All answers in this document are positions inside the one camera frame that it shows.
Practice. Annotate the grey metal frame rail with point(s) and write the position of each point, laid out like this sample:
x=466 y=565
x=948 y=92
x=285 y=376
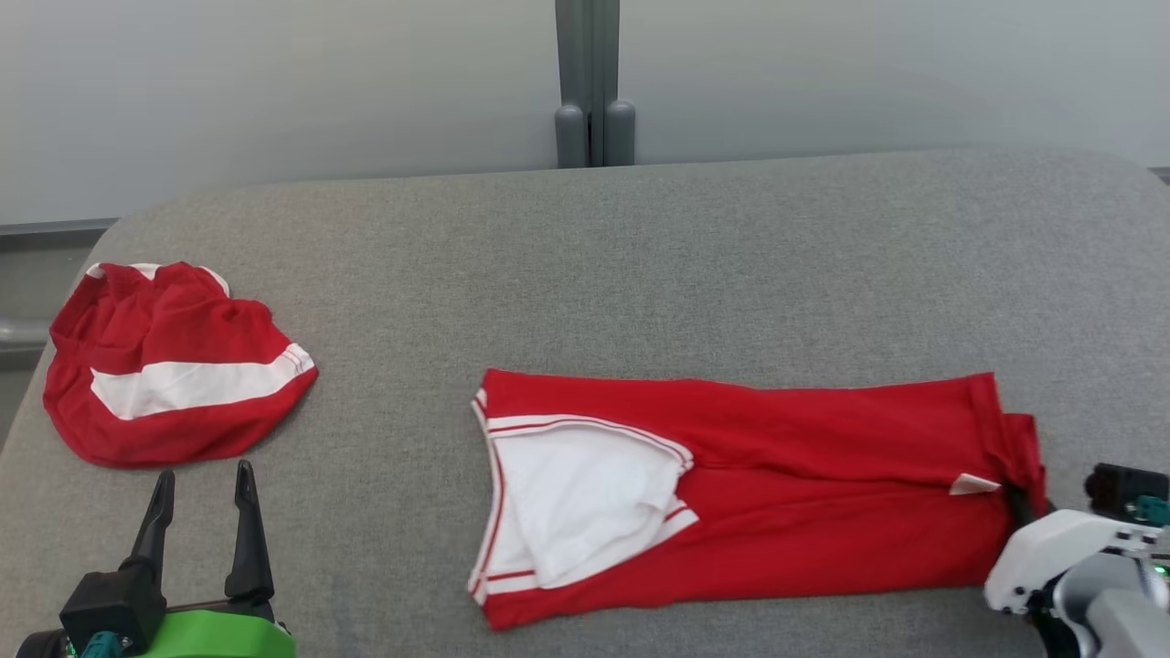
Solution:
x=55 y=227

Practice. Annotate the grey vertical partition post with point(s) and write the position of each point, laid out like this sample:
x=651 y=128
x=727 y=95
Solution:
x=594 y=82

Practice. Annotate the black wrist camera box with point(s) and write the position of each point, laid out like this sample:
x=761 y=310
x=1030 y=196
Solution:
x=1120 y=484
x=110 y=603

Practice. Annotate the grey metal pipe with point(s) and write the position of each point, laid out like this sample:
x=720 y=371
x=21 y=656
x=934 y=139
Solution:
x=23 y=334

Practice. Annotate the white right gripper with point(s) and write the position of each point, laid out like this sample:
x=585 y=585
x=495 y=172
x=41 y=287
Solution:
x=1051 y=548

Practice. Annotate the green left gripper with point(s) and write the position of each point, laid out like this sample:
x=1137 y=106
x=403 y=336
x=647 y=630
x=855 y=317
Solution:
x=228 y=635

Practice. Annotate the red basketball jersey white trim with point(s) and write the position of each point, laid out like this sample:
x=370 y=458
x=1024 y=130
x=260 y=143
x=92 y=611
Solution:
x=823 y=484

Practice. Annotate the red shorts white stripe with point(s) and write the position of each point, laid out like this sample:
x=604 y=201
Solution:
x=183 y=320

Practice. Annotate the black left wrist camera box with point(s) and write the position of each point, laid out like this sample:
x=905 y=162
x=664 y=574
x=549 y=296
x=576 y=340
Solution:
x=110 y=603

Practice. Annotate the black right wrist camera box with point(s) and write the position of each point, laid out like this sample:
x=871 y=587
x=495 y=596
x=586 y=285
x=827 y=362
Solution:
x=1120 y=484

